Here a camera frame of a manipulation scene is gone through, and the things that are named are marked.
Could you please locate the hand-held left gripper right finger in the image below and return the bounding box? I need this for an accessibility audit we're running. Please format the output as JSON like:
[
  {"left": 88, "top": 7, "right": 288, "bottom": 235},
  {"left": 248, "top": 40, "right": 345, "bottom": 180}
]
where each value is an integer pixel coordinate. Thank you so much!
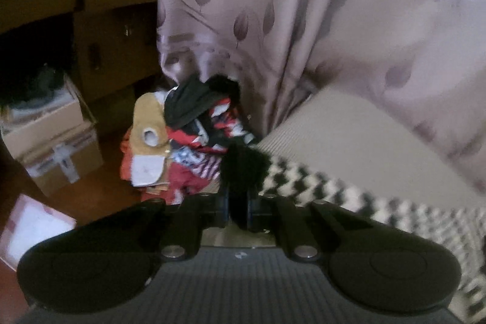
[{"left": 246, "top": 194, "right": 354, "bottom": 264}]

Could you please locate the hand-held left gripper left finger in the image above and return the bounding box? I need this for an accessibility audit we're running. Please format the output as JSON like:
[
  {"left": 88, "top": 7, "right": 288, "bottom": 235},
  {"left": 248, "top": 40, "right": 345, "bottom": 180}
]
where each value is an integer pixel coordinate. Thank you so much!
[{"left": 129, "top": 193, "right": 231, "bottom": 264}]

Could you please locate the black and cream zigzag knit garment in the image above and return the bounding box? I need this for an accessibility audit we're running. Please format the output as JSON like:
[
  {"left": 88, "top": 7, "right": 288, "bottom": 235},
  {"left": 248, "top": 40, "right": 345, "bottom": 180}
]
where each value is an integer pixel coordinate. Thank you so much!
[{"left": 220, "top": 144, "right": 486, "bottom": 313}]

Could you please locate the pile of colourful clothes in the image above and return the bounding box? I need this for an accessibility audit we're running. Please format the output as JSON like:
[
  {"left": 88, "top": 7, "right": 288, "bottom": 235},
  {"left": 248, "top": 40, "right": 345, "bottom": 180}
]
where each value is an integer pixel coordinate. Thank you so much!
[{"left": 121, "top": 96, "right": 259, "bottom": 205}]

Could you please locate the tan and white garment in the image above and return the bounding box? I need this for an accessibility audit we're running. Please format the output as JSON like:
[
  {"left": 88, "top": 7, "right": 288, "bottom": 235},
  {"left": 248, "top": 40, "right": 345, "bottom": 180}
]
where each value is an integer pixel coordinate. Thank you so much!
[{"left": 130, "top": 92, "right": 170, "bottom": 192}]

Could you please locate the taped cardboard box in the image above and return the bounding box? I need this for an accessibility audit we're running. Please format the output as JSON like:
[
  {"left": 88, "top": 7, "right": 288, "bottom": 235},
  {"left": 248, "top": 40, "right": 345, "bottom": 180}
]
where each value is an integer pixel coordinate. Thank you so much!
[{"left": 21, "top": 123, "right": 105, "bottom": 197}]

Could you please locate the white and pink flat box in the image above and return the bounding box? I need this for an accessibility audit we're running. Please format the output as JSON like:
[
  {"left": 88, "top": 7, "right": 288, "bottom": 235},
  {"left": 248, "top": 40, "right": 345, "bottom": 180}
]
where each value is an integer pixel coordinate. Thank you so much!
[{"left": 0, "top": 194, "right": 77, "bottom": 268}]

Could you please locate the wooden desk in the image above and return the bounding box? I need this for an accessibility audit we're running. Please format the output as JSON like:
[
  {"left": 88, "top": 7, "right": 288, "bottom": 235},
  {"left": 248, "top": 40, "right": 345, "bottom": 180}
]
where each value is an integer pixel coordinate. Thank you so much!
[{"left": 0, "top": 0, "right": 165, "bottom": 120}]

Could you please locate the open cardboard box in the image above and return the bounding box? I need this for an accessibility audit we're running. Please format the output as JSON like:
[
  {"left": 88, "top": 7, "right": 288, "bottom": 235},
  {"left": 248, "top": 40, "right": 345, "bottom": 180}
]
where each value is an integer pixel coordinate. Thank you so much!
[{"left": 0, "top": 73, "right": 98, "bottom": 159}]

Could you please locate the leaf print curtain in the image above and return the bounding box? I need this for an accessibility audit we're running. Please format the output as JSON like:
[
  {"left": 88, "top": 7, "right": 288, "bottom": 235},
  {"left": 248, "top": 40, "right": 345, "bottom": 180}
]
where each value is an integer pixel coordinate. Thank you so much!
[{"left": 156, "top": 0, "right": 486, "bottom": 192}]

